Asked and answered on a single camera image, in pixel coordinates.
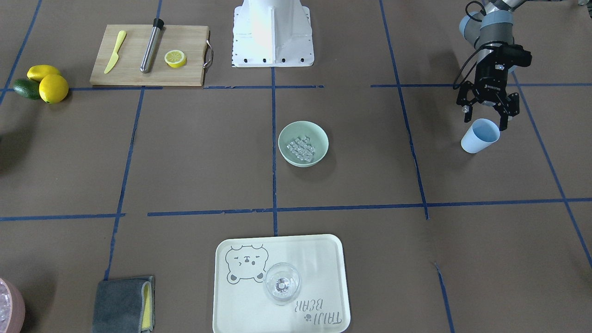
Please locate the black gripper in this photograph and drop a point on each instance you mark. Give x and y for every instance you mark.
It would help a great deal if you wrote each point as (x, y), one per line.
(489, 77)

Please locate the light blue plastic cup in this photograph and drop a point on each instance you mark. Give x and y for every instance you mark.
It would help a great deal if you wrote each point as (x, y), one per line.
(480, 135)

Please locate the green ceramic bowl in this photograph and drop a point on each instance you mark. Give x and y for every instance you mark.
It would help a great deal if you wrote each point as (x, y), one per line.
(319, 140)

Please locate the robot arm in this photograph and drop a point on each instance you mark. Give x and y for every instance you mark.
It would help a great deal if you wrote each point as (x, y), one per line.
(486, 29)

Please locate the ice cubes in green bowl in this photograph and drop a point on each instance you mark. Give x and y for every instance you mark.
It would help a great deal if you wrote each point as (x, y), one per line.
(302, 148)

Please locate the pink bowl of ice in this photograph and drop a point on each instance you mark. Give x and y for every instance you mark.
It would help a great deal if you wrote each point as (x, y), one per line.
(12, 308)

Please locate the clear wine glass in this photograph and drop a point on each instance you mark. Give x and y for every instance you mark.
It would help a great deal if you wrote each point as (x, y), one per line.
(282, 283)

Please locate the lemon half slice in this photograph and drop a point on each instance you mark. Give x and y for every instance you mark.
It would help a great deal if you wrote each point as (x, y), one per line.
(175, 58)

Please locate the steel muddler black tip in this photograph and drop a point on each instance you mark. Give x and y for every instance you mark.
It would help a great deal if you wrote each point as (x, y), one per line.
(151, 48)

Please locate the yellow plastic knife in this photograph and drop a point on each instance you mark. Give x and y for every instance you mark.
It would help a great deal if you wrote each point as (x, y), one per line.
(114, 55)

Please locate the grey folded cloth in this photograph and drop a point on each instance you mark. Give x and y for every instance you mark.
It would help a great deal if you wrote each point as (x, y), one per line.
(124, 306)

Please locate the whole yellow lemon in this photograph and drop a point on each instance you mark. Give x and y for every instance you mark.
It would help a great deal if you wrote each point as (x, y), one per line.
(53, 88)

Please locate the green lime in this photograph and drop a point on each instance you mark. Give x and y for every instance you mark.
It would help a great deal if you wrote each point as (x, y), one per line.
(27, 88)

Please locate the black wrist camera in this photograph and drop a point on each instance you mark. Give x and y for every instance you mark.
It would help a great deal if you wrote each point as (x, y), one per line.
(508, 57)

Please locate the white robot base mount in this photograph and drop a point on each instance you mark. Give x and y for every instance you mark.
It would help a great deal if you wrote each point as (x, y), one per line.
(272, 33)

